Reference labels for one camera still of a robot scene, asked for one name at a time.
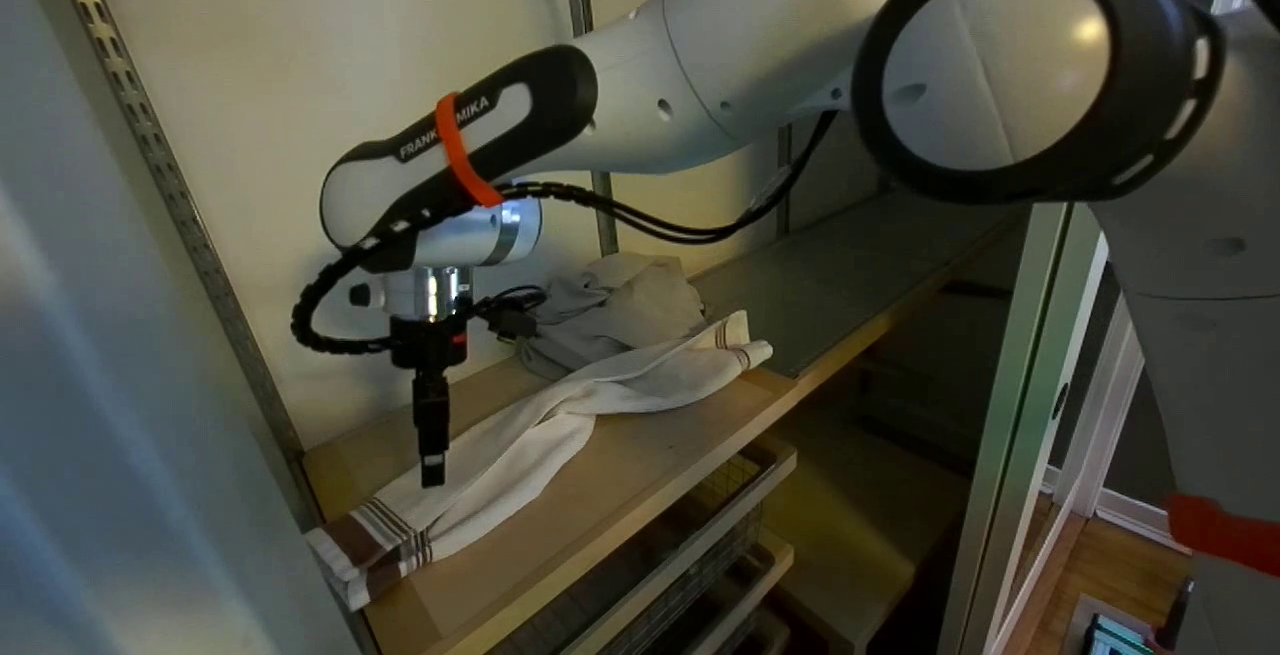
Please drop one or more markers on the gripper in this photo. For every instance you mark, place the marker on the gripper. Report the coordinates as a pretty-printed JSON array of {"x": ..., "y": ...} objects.
[{"x": 430, "y": 343}]

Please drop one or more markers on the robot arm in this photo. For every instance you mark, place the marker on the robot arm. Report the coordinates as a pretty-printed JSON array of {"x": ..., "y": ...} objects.
[{"x": 750, "y": 35}]

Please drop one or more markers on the white towel with brown stripes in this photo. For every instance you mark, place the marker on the white towel with brown stripes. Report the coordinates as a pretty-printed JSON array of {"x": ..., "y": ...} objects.
[{"x": 560, "y": 420}]

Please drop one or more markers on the grey cloth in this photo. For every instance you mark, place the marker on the grey cloth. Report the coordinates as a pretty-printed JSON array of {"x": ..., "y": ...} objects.
[{"x": 630, "y": 310}]

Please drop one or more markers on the sliding closet door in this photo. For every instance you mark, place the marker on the sliding closet door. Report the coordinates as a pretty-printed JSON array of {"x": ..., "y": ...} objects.
[{"x": 1020, "y": 415}]

